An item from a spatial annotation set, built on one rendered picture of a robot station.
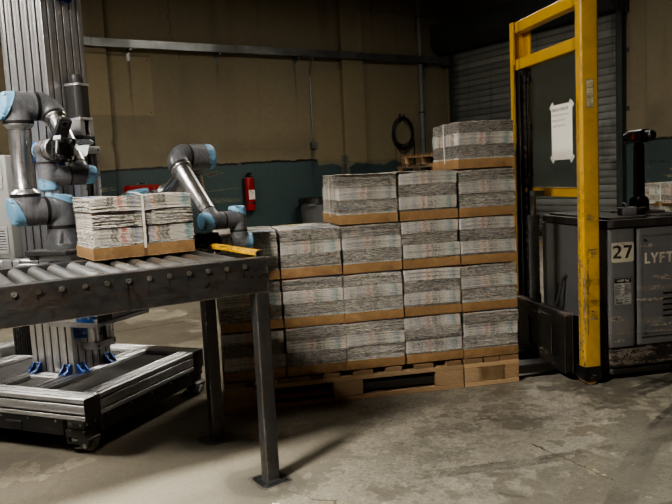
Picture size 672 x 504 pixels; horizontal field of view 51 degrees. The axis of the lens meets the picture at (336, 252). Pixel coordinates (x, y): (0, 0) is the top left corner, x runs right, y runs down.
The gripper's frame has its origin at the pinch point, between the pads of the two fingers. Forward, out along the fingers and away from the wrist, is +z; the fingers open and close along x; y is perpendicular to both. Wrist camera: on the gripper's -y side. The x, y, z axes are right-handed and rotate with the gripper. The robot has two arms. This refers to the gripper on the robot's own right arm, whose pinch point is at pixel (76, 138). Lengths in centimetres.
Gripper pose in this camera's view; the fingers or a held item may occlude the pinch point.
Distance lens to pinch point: 260.4
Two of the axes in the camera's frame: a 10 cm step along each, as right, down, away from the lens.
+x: -7.5, -0.3, -6.6
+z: 6.6, 0.5, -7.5
